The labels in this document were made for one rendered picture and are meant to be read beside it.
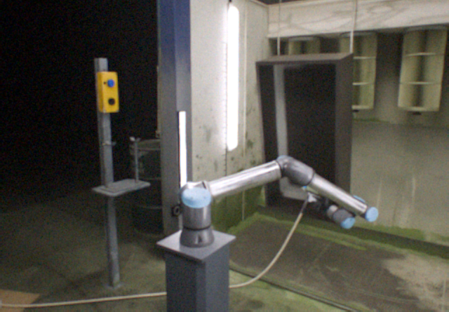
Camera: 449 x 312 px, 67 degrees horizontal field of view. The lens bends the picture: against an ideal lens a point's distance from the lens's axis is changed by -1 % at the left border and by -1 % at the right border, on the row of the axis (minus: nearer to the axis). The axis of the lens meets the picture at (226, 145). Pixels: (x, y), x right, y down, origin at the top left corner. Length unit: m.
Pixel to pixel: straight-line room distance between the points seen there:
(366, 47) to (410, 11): 0.44
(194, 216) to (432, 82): 2.42
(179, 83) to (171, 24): 0.43
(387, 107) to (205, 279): 2.69
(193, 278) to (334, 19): 2.67
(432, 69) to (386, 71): 0.56
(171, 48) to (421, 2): 2.09
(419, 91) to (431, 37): 0.45
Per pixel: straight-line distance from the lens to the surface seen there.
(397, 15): 3.44
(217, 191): 1.96
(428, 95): 3.40
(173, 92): 2.60
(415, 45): 3.43
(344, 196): 2.14
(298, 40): 3.71
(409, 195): 3.55
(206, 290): 1.86
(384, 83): 3.83
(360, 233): 3.52
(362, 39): 3.54
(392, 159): 3.68
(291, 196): 3.05
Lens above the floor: 1.45
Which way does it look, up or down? 10 degrees down
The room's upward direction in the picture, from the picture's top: straight up
